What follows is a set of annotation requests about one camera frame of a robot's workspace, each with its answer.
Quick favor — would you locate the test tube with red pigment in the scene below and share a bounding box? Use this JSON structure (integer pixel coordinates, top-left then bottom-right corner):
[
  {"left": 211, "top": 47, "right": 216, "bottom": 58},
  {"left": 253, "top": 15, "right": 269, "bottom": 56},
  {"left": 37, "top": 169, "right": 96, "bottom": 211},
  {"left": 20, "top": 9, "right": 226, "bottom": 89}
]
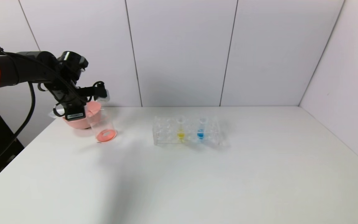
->
[{"left": 48, "top": 104, "right": 103, "bottom": 119}]

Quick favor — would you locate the test tube with yellow pigment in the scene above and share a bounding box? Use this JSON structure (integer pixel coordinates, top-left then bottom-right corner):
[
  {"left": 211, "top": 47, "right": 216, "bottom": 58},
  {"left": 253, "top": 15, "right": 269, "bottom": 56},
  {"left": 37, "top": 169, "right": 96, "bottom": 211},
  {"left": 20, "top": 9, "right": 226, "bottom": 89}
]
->
[{"left": 177, "top": 116, "right": 186, "bottom": 142}]

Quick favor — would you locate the test tube with blue pigment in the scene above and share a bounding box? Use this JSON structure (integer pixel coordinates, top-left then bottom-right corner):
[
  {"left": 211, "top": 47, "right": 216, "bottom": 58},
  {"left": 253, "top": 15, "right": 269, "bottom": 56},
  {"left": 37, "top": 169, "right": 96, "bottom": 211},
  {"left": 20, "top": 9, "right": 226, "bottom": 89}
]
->
[{"left": 197, "top": 117, "right": 205, "bottom": 140}]

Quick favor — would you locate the clear acrylic test tube rack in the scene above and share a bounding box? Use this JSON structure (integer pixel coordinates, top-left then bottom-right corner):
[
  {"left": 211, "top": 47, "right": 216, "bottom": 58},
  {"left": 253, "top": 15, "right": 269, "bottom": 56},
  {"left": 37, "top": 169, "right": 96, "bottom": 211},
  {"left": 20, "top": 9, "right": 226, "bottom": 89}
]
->
[{"left": 153, "top": 116, "right": 221, "bottom": 147}]

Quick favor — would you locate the clear glass beaker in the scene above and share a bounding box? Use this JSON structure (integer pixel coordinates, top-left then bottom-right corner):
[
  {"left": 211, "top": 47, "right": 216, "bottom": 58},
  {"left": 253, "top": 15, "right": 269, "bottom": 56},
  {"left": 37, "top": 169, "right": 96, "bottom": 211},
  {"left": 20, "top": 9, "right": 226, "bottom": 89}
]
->
[{"left": 87, "top": 109, "right": 118, "bottom": 144}]

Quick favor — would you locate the pink plastic bowl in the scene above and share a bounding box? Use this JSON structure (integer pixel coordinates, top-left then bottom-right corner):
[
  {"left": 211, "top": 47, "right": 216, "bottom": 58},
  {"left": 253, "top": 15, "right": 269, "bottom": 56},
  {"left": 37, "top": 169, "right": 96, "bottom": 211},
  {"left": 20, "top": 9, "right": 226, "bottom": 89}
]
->
[{"left": 62, "top": 100, "right": 102, "bottom": 130}]

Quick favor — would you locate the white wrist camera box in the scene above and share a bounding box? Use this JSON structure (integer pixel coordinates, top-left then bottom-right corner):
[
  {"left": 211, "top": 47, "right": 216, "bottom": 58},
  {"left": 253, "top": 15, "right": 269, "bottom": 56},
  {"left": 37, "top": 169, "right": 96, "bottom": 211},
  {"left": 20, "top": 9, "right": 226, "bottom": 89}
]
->
[{"left": 97, "top": 88, "right": 111, "bottom": 102}]

